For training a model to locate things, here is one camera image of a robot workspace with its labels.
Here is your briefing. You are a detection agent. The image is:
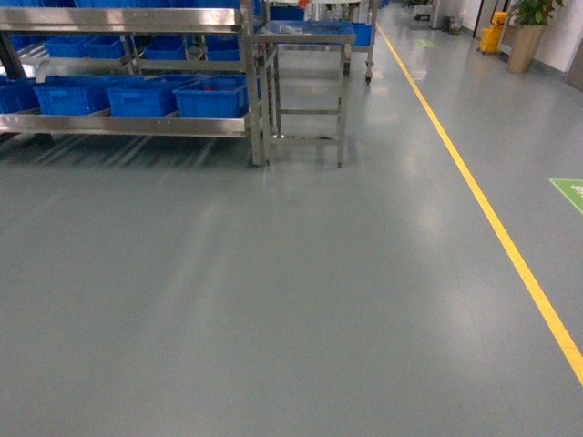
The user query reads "blue bin with red bags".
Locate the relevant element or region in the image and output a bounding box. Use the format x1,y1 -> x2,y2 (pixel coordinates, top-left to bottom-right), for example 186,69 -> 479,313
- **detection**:
173,75 -> 249,118

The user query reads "empty blue plastic bin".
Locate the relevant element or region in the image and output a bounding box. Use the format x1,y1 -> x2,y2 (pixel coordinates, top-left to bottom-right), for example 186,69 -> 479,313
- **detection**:
106,75 -> 203,117

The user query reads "steel flow rack shelf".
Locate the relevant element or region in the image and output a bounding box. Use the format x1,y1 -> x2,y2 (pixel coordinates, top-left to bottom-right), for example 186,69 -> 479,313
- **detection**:
1,1 -> 269,166

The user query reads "stainless steel side table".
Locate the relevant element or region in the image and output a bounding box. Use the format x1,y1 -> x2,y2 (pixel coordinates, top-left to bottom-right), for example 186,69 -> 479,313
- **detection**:
255,20 -> 356,167

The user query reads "rear steel cart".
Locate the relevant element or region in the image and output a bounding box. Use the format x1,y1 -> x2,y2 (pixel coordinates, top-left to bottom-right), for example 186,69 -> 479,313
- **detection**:
267,1 -> 382,85

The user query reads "yellow mop bucket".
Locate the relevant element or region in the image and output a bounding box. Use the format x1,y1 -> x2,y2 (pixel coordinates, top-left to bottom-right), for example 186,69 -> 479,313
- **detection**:
477,12 -> 507,55

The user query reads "potted plant beige planter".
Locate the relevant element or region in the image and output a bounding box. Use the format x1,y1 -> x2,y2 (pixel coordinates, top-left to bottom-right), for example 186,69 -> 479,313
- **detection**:
507,0 -> 565,74

